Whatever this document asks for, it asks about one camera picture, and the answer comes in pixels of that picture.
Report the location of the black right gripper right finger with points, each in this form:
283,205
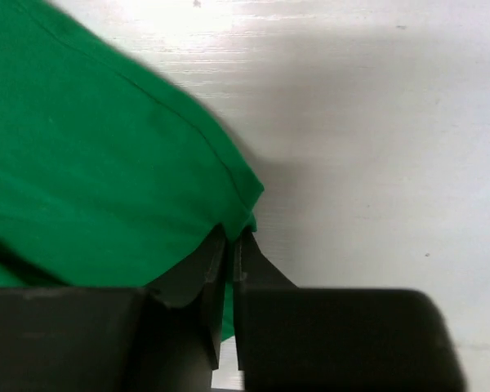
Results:
335,339

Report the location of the green t shirt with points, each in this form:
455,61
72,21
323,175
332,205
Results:
109,175

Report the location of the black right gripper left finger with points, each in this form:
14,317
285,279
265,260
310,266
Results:
164,336

